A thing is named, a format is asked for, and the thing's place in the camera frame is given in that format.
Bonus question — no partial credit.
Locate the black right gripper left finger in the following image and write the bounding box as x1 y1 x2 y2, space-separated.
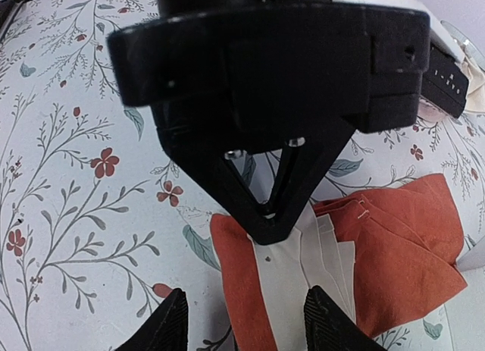
117 288 189 351

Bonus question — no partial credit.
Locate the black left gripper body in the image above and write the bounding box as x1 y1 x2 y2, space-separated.
107 0 430 156

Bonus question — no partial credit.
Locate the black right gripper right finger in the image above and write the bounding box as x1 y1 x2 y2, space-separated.
304 286 385 351

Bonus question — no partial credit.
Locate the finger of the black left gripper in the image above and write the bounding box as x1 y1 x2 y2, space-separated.
267 118 355 244
171 149 277 245

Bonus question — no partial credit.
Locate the red and white underwear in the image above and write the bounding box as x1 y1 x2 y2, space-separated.
210 174 467 350

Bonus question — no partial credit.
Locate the floral patterned table mat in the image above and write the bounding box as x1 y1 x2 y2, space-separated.
0 0 485 351

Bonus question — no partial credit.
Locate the white compartment storage box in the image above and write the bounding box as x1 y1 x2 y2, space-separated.
445 239 484 351

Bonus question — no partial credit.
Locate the light green glass bowl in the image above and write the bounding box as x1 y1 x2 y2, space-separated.
441 20 485 71

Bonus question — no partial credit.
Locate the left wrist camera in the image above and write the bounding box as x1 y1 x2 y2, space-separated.
334 0 469 121

